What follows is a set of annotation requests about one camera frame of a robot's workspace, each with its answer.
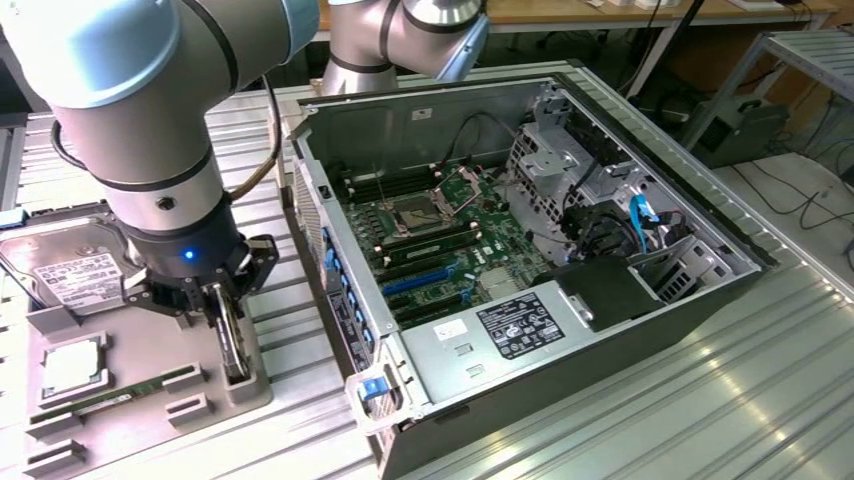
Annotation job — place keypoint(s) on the metal slat side table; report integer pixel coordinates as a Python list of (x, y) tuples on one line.
[(814, 55)]

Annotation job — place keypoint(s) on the grey parts rack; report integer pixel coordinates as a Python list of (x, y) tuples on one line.
[(147, 360)]

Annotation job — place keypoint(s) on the silver hard disk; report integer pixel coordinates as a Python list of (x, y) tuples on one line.
[(60, 260)]

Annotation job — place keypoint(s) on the CPU socket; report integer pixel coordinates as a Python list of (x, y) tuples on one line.
[(420, 215)]

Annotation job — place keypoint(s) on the grey power supply unit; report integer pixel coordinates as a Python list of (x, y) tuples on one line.
[(440, 365)]

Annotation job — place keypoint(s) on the grey disk bay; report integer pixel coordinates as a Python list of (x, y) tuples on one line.
[(680, 277)]

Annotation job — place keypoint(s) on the black RAM slot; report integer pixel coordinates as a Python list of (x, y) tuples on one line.
[(389, 178), (393, 192)]

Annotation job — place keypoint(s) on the CPU with silver lid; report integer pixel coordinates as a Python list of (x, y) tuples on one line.
[(75, 369)]

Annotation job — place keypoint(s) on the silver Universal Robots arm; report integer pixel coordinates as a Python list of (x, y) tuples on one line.
[(133, 125)]

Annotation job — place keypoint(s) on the grey perforated drive cage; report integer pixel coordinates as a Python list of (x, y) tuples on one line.
[(540, 200)]

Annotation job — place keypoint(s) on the blue case latch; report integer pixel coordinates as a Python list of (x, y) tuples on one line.
[(372, 389)]

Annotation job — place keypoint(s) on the RAM stick with white label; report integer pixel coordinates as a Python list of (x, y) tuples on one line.
[(427, 247)]

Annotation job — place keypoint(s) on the black expansion slot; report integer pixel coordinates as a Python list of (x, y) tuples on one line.
[(427, 300), (434, 314)]

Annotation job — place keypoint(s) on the wooden desk with white frame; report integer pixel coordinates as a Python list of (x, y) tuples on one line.
[(600, 15)]

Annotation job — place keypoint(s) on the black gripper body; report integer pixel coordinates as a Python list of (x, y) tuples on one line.
[(187, 255)]

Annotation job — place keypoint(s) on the black plastic cover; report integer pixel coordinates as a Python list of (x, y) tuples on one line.
[(600, 295)]

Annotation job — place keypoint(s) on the open black PC case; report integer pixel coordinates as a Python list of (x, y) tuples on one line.
[(700, 200)]

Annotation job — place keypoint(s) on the blue disk carrier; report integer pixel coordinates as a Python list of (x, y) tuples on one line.
[(12, 220)]

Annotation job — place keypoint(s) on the green RAM stick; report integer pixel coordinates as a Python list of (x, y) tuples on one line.
[(133, 391)]

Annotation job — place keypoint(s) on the graphics card with metal bracket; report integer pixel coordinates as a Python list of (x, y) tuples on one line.
[(229, 345)]

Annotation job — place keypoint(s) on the silver chipset heatsink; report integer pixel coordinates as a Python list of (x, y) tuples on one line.
[(502, 281)]

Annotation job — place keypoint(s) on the blue expansion slot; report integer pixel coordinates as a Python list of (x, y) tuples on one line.
[(416, 281)]

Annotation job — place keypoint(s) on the metal socket cover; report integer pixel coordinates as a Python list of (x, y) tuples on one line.
[(463, 190)]

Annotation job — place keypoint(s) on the green motherboard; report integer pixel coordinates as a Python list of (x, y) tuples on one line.
[(507, 240)]

